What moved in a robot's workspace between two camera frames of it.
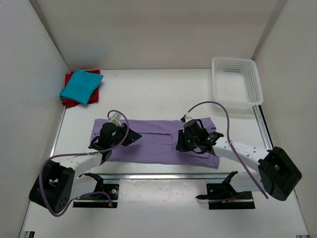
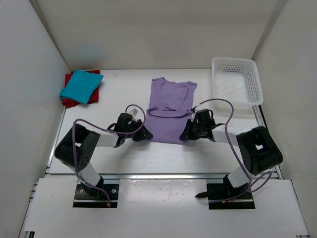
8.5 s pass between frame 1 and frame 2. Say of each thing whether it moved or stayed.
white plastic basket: stayed
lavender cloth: moved
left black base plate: stayed
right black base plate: stayed
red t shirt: stayed
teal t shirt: stayed
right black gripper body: moved
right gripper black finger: moved
